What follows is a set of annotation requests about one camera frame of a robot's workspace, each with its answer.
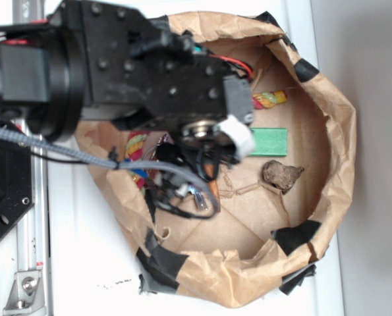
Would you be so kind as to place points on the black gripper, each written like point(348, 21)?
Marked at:
point(139, 75)

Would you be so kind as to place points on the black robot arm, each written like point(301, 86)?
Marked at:
point(35, 81)

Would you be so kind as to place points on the green rectangular block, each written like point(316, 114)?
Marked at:
point(270, 142)

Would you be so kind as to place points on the grey brown rock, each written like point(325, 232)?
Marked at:
point(281, 176)

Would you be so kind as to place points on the brown paper bag bowl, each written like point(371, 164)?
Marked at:
point(263, 238)

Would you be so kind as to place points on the silver key bunch on ring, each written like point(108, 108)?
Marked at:
point(168, 184)

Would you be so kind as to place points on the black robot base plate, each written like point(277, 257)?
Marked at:
point(16, 189)

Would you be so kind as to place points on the metal corner bracket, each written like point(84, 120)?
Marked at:
point(27, 295)

